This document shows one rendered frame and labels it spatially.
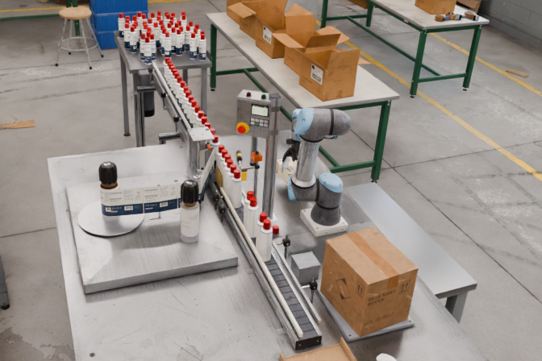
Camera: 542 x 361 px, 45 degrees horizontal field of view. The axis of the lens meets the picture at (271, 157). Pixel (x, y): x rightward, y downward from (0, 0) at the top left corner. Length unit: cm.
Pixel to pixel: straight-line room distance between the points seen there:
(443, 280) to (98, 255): 153
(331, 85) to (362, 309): 239
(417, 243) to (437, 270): 20
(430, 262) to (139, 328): 135
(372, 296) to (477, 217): 268
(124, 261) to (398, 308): 118
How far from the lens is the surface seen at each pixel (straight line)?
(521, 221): 523
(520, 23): 934
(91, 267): 294
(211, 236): 307
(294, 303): 274
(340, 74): 468
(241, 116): 302
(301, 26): 530
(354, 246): 267
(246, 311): 276
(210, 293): 284
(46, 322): 402
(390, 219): 340
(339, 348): 265
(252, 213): 298
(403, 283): 263
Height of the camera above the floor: 271
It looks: 30 degrees down
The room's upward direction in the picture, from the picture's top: 4 degrees clockwise
